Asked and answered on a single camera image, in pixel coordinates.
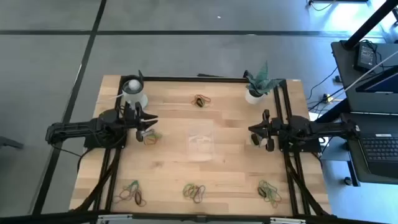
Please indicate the black power adapter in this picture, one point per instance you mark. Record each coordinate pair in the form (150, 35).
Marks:
(365, 56)

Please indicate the white paper sheet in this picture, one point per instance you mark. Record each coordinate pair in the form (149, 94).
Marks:
(314, 115)

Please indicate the yellow power plug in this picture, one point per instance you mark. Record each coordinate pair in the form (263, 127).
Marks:
(327, 99)

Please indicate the black aluminium side frame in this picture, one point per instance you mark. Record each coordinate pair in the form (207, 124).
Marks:
(291, 186)
(112, 183)

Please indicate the black wide rubber band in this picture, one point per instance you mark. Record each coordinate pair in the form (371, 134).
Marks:
(199, 102)
(138, 196)
(261, 192)

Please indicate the black diagonal pole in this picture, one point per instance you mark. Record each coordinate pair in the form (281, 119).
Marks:
(370, 23)

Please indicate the thin white rod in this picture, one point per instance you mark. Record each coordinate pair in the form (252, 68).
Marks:
(373, 68)

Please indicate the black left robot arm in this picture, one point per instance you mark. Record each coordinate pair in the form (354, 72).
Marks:
(71, 129)

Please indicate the silver metal bracket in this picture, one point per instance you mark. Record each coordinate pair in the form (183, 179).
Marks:
(115, 217)
(289, 221)

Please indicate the clear plastic bin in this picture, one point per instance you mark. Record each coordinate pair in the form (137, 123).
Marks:
(200, 149)

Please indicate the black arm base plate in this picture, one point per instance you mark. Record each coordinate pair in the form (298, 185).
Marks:
(93, 143)
(311, 148)

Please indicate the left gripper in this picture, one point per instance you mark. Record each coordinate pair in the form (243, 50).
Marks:
(129, 121)

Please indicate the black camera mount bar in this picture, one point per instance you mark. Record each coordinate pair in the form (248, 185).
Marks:
(62, 217)

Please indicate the black laptop keyboard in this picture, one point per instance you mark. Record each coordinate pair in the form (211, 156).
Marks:
(379, 152)

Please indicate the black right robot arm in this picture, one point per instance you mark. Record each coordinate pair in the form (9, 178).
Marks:
(326, 127)

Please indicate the small black block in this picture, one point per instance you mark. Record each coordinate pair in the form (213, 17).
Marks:
(255, 140)

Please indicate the black caster wheel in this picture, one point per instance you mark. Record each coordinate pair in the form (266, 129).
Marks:
(347, 181)

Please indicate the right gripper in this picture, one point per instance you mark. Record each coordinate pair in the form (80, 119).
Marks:
(278, 128)

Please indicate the white cylindrical table device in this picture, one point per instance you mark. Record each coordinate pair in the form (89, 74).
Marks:
(132, 96)

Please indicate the snake plant in white pot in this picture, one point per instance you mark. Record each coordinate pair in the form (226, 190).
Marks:
(261, 82)

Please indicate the dark monitor screen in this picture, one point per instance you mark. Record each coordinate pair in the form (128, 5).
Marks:
(379, 84)

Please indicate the grey chair leg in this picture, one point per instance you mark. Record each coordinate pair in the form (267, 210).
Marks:
(9, 143)

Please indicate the black aluminium frame rail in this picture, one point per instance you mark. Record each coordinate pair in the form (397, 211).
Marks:
(186, 79)

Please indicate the black side desk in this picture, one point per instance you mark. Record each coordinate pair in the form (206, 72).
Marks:
(345, 77)

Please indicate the small black plug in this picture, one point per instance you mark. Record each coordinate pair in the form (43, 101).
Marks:
(338, 79)

